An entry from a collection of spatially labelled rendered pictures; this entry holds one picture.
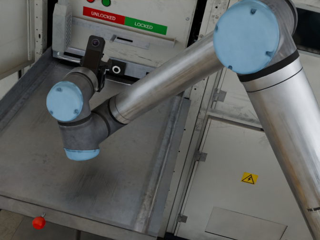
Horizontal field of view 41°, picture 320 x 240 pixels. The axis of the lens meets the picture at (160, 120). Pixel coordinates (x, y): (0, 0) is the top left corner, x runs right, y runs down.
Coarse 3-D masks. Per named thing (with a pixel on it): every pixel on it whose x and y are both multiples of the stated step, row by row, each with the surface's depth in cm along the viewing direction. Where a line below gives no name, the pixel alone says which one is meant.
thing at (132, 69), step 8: (72, 48) 166; (56, 56) 169; (64, 56) 168; (72, 56) 168; (80, 56) 167; (128, 64) 165; (136, 64) 164; (128, 72) 167; (136, 72) 166; (144, 72) 165
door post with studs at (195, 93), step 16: (208, 0) 142; (224, 0) 140; (208, 16) 145; (208, 32) 148; (192, 96) 164; (192, 112) 168; (192, 128) 172; (176, 160) 184; (176, 176) 189; (160, 224) 209
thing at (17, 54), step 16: (0, 0) 143; (16, 0) 149; (32, 0) 153; (0, 16) 146; (16, 16) 153; (32, 16) 156; (0, 32) 149; (16, 32) 156; (32, 32) 160; (0, 48) 152; (16, 48) 160; (32, 48) 164; (0, 64) 156; (16, 64) 164
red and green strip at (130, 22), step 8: (88, 8) 156; (96, 16) 157; (104, 16) 156; (112, 16) 156; (120, 16) 155; (128, 24) 156; (136, 24) 156; (144, 24) 155; (152, 24) 155; (160, 32) 156
